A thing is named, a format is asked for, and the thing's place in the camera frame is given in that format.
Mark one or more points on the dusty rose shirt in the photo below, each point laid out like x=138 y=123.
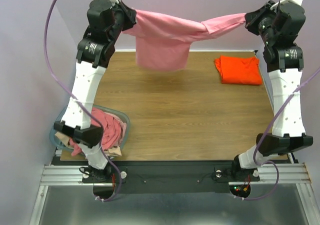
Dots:
x=114 y=128

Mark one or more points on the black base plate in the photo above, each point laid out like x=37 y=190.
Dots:
x=170 y=177

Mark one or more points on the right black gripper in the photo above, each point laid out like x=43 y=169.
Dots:
x=253 y=18

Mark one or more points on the clear plastic bin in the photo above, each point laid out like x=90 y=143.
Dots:
x=57 y=143

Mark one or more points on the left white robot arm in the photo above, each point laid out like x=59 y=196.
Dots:
x=106 y=21

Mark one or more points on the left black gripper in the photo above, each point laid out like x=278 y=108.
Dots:
x=130 y=14

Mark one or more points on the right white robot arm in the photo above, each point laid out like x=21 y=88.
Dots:
x=278 y=24

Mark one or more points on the folded orange t shirt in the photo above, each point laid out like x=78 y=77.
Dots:
x=239 y=71

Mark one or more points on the light pink t shirt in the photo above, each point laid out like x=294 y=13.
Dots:
x=162 y=42

